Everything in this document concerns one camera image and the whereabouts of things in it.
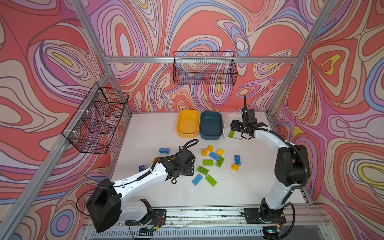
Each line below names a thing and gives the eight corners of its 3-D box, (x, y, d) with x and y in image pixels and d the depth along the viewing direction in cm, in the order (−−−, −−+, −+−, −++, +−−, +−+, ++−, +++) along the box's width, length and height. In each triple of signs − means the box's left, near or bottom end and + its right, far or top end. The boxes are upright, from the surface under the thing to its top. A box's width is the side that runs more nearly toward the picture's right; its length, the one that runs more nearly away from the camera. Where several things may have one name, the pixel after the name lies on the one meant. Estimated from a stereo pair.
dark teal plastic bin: (200, 140, 105) (200, 136, 101) (199, 115, 120) (199, 111, 116) (224, 140, 105) (225, 136, 101) (220, 115, 120) (221, 111, 116)
